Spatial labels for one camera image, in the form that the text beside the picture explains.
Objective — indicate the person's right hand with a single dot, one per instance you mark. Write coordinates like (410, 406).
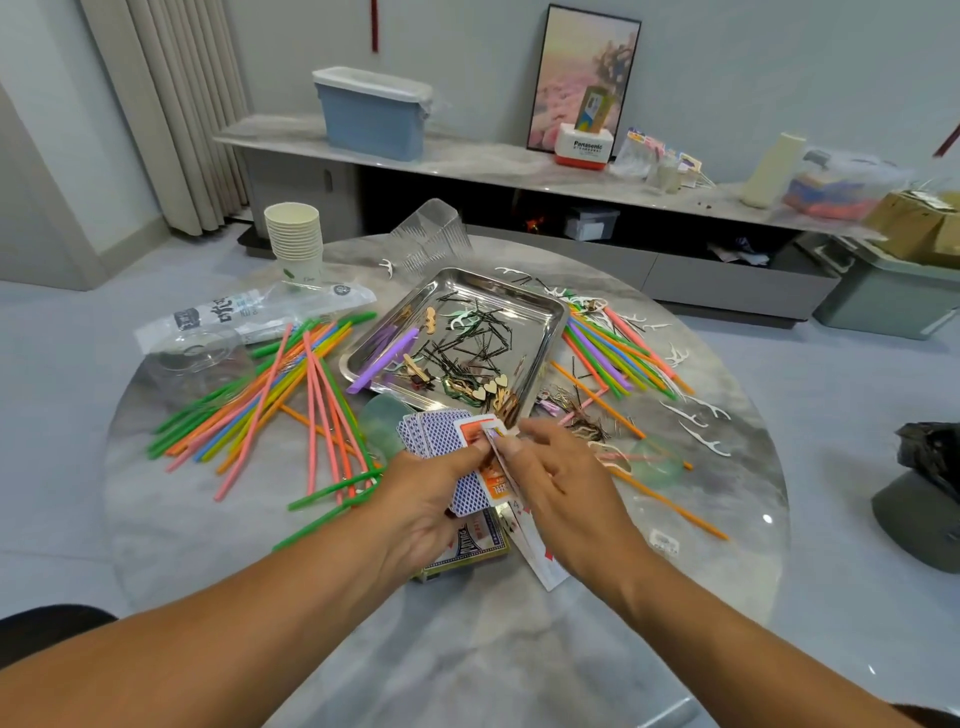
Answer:
(578, 503)

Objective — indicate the person's left hand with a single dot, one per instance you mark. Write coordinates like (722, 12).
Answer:
(413, 510)

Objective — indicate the colourful matchbox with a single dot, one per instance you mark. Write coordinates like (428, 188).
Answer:
(473, 548)

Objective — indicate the pile of playing cards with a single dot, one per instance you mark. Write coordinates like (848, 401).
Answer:
(435, 432)

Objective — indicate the pile of floss picks and clips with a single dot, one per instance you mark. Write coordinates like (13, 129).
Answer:
(458, 353)

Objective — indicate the pile of colourful straws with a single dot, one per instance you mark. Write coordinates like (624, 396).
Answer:
(255, 398)

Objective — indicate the metal tray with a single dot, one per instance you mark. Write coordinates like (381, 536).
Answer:
(525, 305)

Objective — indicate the group of white paper cups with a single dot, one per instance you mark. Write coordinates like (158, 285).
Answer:
(293, 237)

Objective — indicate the person's left forearm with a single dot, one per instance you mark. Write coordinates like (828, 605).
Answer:
(180, 645)

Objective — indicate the person's right forearm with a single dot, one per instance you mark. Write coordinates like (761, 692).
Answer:
(765, 653)

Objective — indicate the translucent green plastic cup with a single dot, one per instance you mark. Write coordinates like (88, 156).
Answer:
(383, 420)

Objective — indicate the white floss pick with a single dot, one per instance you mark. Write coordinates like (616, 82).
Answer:
(686, 408)
(702, 438)
(386, 266)

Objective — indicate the clear printed plastic bag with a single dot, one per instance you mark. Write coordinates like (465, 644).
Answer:
(248, 311)

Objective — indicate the clear round plastic bowl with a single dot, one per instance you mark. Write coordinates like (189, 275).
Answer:
(188, 357)

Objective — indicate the clear ribbed organizer box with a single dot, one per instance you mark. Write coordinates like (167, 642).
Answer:
(428, 233)

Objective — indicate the white box in cabinet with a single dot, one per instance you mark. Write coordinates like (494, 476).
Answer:
(591, 225)

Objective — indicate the loose papers in cabinet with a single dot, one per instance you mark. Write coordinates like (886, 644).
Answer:
(740, 252)

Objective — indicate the trash bin with black bag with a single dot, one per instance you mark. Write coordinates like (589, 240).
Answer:
(923, 503)

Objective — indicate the clear bag of snacks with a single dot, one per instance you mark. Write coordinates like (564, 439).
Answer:
(635, 158)

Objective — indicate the white and red small box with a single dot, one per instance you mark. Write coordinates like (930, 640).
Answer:
(584, 147)

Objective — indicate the colourful small packet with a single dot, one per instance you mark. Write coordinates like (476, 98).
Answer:
(690, 165)

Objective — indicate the grey cabinet with marble top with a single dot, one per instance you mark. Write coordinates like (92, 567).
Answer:
(465, 155)

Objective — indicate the grey green storage bin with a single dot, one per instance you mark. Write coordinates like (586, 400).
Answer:
(893, 297)

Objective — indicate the cream paper roll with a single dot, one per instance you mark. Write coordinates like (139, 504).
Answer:
(773, 170)

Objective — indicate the small colourful box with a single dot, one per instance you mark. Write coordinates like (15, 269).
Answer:
(593, 108)

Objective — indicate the blue storage box white lid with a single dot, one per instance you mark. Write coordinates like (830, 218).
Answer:
(372, 116)

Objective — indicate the clear storage box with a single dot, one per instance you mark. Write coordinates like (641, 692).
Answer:
(843, 188)

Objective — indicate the cardboard box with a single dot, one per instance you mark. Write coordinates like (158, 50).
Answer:
(915, 228)

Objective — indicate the framed pink picture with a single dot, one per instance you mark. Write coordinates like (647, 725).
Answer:
(563, 68)

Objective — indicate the beige curtain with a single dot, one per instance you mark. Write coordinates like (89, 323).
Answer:
(165, 113)

